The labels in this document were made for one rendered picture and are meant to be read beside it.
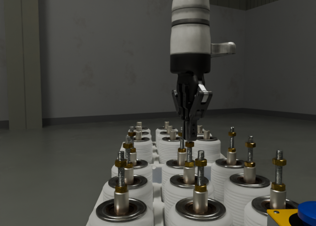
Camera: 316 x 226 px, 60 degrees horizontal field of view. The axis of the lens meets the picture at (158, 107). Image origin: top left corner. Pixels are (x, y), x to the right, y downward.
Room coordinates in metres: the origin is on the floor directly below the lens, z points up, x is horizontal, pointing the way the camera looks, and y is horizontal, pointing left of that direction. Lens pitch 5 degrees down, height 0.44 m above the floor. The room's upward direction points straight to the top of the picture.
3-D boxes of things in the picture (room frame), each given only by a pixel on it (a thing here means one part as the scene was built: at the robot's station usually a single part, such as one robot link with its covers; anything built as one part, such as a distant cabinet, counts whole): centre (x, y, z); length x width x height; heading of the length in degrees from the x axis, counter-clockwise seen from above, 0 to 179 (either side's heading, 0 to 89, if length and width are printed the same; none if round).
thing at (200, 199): (0.40, -0.06, 0.26); 0.02 x 0.02 x 0.03
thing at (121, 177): (0.40, 0.05, 0.30); 0.01 x 0.01 x 0.08
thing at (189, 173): (0.52, -0.06, 0.26); 0.02 x 0.02 x 0.03
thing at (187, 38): (0.52, -0.08, 0.52); 0.11 x 0.09 x 0.06; 109
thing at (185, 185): (0.52, -0.06, 0.25); 0.08 x 0.08 x 0.01
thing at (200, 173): (0.40, -0.06, 0.30); 0.01 x 0.01 x 0.08
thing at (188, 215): (0.40, -0.06, 0.25); 0.08 x 0.08 x 0.01
